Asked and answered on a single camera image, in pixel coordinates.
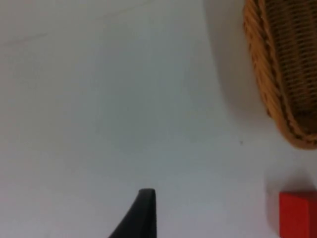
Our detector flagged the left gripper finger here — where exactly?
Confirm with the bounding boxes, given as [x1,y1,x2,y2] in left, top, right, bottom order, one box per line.
[107,188,158,238]

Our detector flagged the pale brown wicker basket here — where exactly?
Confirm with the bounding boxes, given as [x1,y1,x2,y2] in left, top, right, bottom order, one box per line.
[242,0,317,150]

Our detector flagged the red block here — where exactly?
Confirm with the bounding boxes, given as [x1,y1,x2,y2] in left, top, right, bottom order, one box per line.
[279,190,317,238]

